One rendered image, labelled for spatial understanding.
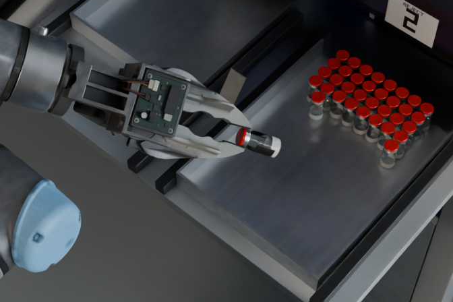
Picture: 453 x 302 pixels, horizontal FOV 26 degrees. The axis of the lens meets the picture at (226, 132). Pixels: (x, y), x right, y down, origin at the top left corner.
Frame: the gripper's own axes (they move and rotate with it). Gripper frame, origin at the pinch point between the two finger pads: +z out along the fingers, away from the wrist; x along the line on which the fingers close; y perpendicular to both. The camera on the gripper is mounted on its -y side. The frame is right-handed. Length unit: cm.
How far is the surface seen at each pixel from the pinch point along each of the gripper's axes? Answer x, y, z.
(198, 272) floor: -26, -121, 48
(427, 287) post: -13, -65, 73
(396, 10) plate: 26.5, -29.1, 30.6
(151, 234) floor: -21, -131, 38
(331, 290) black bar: -14.9, -18.8, 27.3
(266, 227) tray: -9.4, -29.5, 20.3
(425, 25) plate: 25.0, -25.6, 33.9
